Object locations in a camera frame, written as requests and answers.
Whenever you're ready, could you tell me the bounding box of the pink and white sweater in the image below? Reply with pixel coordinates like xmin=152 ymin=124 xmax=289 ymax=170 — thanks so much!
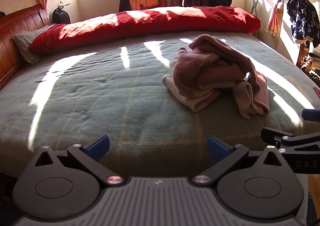
xmin=162 ymin=34 xmax=269 ymax=119

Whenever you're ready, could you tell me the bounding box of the folded clothes stack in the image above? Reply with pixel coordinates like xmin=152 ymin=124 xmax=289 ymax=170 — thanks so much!
xmin=300 ymin=51 xmax=320 ymax=80

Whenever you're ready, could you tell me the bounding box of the wooden chair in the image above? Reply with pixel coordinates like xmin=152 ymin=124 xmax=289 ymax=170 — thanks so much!
xmin=296 ymin=41 xmax=319 ymax=73

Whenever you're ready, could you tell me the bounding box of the green plaid bed blanket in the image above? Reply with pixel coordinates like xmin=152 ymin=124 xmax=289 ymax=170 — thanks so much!
xmin=1 ymin=32 xmax=319 ymax=177

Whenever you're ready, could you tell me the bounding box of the navy star-patterned garment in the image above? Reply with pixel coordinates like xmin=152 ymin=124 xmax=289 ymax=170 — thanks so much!
xmin=287 ymin=0 xmax=319 ymax=48

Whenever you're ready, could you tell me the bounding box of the right orange curtain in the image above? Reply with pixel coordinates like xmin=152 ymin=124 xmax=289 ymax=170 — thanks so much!
xmin=265 ymin=0 xmax=286 ymax=37

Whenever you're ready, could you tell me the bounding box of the red duvet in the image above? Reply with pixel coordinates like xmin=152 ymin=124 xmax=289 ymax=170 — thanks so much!
xmin=30 ymin=6 xmax=261 ymax=56

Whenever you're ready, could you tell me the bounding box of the grey pillow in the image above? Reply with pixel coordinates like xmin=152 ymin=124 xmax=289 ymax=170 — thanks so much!
xmin=11 ymin=24 xmax=54 ymax=66

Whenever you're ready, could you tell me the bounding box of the black backpack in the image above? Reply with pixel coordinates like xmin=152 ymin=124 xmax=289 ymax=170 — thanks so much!
xmin=52 ymin=4 xmax=71 ymax=24

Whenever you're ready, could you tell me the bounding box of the wooden headboard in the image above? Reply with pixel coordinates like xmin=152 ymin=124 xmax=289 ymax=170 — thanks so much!
xmin=0 ymin=4 xmax=49 ymax=88

